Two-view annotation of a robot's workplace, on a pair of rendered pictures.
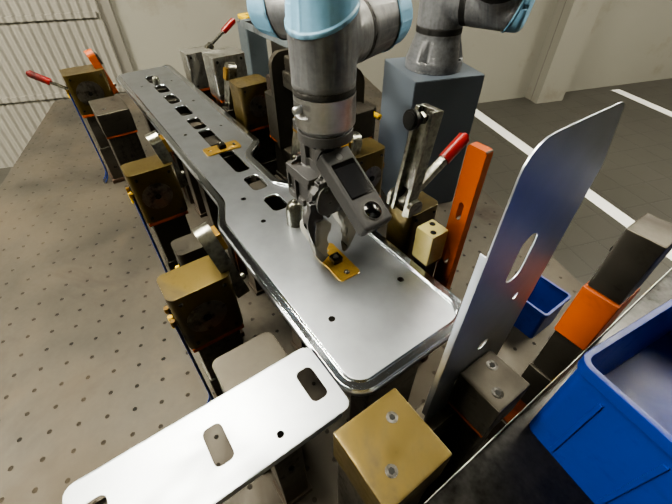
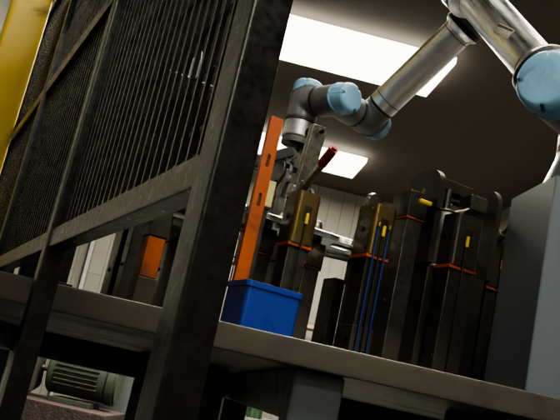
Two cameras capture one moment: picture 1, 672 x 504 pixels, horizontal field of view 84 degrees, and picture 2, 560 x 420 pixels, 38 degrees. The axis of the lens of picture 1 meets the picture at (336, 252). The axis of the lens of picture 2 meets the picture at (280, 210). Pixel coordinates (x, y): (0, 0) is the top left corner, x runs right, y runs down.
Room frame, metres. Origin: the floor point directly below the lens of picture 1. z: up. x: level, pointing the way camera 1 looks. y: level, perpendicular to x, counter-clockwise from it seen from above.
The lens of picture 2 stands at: (0.84, -1.86, 0.60)
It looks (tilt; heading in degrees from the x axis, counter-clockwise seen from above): 13 degrees up; 102
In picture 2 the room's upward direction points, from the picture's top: 12 degrees clockwise
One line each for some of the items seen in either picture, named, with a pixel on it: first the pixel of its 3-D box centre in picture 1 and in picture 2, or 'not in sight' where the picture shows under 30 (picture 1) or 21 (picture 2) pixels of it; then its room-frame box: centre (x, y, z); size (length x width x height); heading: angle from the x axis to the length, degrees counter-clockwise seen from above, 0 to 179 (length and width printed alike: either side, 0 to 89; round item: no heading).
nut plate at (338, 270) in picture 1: (335, 259); not in sight; (0.43, 0.00, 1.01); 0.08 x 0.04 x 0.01; 35
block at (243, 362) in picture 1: (257, 414); not in sight; (0.25, 0.12, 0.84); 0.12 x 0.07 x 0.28; 125
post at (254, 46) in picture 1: (259, 90); not in sight; (1.40, 0.28, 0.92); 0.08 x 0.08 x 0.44; 35
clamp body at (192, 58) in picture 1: (211, 102); not in sight; (1.39, 0.46, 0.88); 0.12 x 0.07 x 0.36; 125
